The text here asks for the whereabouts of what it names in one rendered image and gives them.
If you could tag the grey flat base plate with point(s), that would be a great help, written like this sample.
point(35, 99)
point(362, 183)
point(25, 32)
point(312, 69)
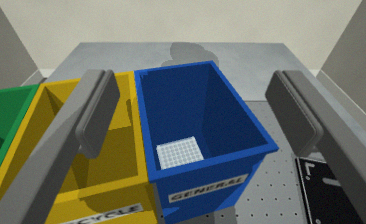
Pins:
point(273, 196)

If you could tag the blue bin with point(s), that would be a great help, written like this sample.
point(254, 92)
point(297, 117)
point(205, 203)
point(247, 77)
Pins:
point(196, 99)

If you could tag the green returns bin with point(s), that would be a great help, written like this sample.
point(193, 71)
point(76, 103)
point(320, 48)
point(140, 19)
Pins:
point(11, 102)

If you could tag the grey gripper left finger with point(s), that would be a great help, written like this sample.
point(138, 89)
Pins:
point(80, 127)

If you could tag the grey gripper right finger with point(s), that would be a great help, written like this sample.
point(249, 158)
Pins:
point(311, 125)

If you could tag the yellow recycle bin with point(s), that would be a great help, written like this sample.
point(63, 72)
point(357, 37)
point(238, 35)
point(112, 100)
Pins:
point(113, 202)

